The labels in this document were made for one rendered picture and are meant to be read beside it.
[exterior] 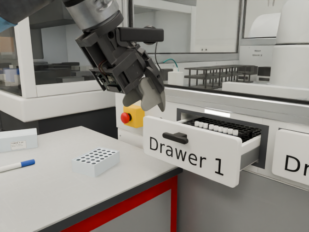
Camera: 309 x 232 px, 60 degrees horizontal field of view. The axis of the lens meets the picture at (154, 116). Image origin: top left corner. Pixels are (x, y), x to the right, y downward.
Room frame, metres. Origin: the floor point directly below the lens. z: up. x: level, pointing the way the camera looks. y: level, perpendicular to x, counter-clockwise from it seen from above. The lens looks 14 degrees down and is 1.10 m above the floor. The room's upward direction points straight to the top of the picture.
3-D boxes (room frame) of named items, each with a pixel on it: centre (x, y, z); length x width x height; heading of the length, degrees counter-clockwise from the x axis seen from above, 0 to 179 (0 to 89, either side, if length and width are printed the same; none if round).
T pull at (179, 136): (0.61, -0.06, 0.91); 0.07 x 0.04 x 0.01; 45
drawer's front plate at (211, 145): (0.63, -0.08, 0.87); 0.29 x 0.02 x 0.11; 45
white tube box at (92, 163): (0.76, 0.18, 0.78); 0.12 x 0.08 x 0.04; 153
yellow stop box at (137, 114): (0.94, 0.08, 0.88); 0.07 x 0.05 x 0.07; 45
